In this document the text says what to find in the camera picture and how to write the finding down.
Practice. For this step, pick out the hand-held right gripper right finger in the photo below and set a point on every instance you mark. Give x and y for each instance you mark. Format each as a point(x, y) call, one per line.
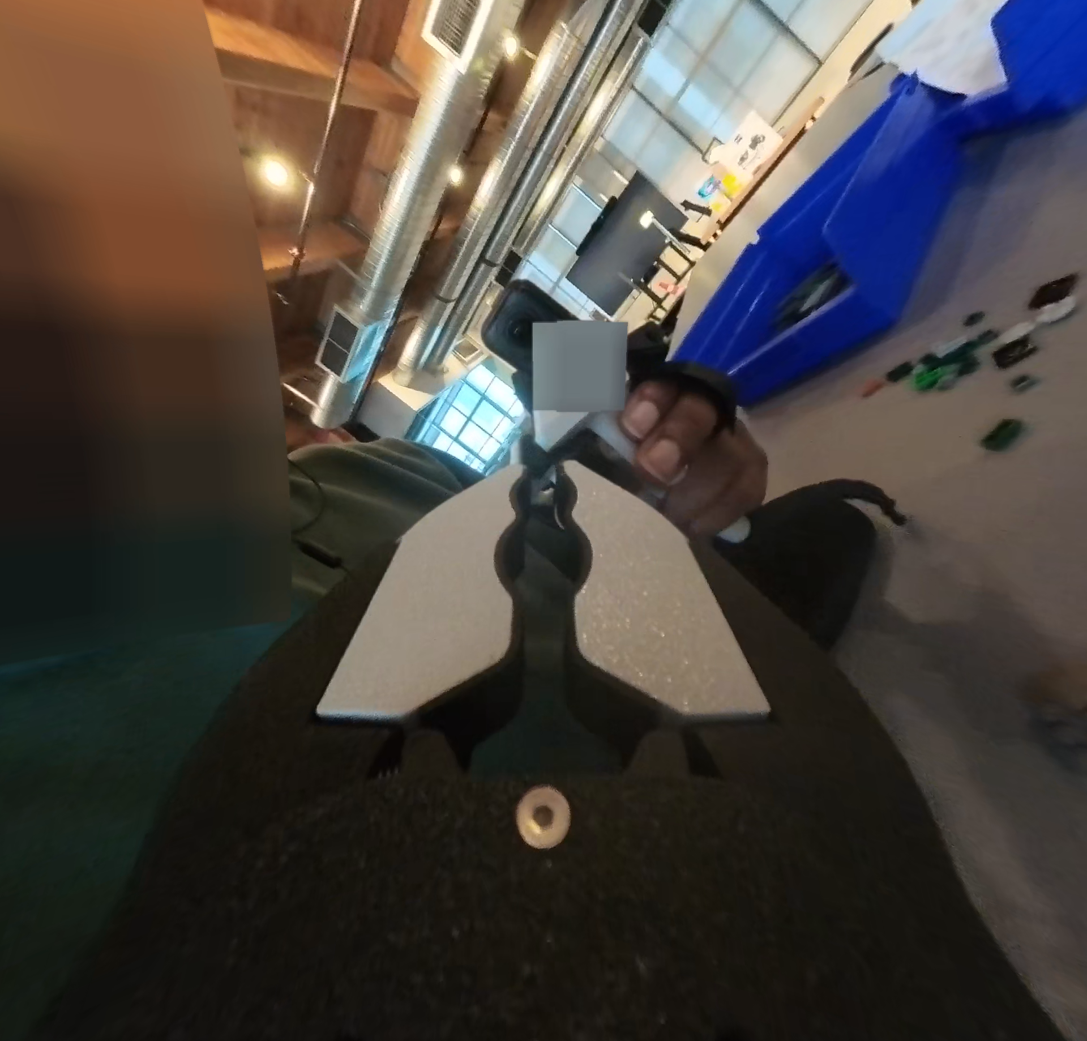
point(671, 625)

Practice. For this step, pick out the large window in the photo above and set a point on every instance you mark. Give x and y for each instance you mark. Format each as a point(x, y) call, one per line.
point(475, 412)
point(722, 38)

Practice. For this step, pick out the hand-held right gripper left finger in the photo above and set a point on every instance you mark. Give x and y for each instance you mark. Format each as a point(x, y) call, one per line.
point(416, 625)

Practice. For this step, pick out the white ceiling vent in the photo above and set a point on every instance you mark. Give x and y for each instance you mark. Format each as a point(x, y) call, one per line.
point(458, 4)

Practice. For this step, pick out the round ceiling lamp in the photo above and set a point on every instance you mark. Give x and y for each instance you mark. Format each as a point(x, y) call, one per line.
point(276, 173)
point(509, 43)
point(456, 176)

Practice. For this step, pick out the white printed paper bag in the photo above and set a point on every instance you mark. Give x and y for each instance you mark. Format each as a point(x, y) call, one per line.
point(943, 38)

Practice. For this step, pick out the silver ventilation duct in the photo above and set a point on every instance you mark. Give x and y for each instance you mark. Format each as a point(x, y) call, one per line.
point(408, 208)
point(543, 149)

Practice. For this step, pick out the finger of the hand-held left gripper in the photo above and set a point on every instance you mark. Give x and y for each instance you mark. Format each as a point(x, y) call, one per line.
point(556, 429)

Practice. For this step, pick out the person's dark green hoodie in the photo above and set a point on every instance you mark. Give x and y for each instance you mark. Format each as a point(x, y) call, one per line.
point(365, 489)

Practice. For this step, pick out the white cardboard box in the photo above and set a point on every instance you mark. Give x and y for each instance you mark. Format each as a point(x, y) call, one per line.
point(747, 145)

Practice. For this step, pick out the blue plastic bin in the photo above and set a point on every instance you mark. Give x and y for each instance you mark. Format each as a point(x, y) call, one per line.
point(807, 251)
point(1044, 30)

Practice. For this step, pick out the person's left hand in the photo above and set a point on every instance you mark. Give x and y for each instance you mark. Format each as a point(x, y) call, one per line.
point(713, 472)

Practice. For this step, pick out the dark partition panel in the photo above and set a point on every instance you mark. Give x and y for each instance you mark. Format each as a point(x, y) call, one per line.
point(628, 242)

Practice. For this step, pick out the pile of small building pieces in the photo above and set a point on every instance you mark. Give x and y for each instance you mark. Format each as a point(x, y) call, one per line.
point(934, 371)

